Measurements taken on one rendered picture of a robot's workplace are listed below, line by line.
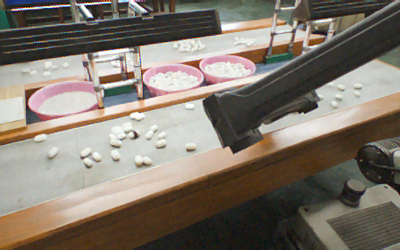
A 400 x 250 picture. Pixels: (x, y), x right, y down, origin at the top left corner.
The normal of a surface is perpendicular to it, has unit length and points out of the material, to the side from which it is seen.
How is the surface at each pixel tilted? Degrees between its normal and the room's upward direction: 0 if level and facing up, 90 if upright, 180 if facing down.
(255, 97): 62
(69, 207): 0
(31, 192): 0
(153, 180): 0
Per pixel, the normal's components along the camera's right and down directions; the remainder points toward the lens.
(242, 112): -0.38, 0.06
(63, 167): 0.02, -0.82
